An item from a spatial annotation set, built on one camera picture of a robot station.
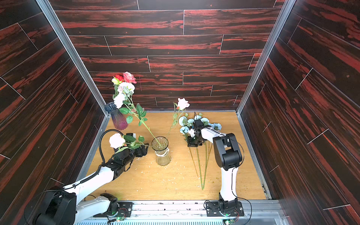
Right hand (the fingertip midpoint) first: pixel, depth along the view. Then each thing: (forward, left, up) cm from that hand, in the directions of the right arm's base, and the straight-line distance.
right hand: (191, 144), depth 101 cm
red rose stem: (+23, +53, +32) cm, 66 cm away
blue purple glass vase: (+11, +54, +12) cm, 57 cm away
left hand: (-9, +30, +14) cm, 34 cm away
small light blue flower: (+13, -20, +5) cm, 24 cm away
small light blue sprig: (+9, +5, +5) cm, 12 cm away
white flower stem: (-14, -5, +1) cm, 15 cm away
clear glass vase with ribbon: (-12, +20, +18) cm, 29 cm away
